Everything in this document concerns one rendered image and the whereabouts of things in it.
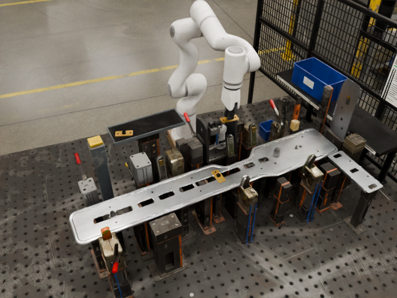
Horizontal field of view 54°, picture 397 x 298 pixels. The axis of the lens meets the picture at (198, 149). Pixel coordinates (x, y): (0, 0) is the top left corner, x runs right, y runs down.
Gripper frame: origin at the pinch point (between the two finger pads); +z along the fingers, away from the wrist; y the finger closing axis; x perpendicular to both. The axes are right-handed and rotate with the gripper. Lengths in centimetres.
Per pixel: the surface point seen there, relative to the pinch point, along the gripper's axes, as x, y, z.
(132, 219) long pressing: -52, 19, 31
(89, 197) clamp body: -68, 1, 30
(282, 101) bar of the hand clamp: 36.4, -12.4, 9.3
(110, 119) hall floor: -34, -194, 132
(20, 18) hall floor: -110, -490, 136
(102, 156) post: -57, -18, 24
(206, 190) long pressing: -15.6, 13.8, 30.6
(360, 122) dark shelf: 82, -1, 26
